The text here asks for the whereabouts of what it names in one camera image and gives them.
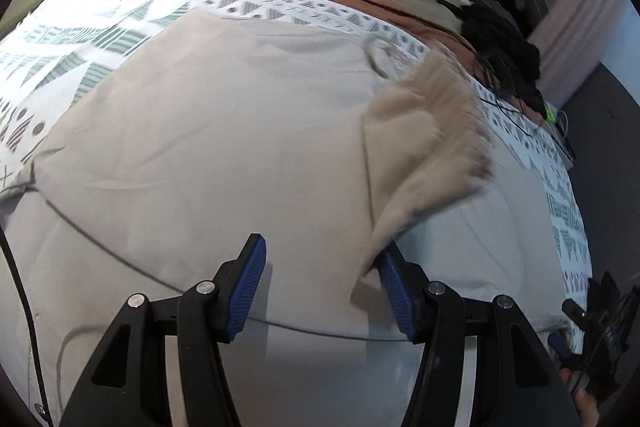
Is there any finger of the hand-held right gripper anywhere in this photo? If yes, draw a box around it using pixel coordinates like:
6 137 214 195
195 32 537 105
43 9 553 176
546 332 581 370

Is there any black clothes pile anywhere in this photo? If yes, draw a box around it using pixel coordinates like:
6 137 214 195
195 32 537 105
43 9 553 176
440 0 546 112

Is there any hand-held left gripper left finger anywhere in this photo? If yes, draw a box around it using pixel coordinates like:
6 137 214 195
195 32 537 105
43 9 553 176
59 233 268 427

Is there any pink curtain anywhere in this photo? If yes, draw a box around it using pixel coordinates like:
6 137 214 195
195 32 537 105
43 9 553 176
530 0 631 95

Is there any white patterned blanket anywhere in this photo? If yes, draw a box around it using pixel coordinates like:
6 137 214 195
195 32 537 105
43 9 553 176
0 0 596 353

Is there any person's right hand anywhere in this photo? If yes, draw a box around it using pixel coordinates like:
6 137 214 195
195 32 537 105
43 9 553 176
559 367 601 427

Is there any white nightstand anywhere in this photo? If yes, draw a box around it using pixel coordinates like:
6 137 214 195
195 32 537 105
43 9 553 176
542 104 576 162

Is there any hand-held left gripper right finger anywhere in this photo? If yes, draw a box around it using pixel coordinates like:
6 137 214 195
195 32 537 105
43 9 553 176
377 241 583 427

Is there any thin black cable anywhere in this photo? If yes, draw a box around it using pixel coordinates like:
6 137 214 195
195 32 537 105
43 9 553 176
475 52 551 140

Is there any beige hooded jacket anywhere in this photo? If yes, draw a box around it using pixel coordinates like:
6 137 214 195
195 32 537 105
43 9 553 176
0 9 576 427

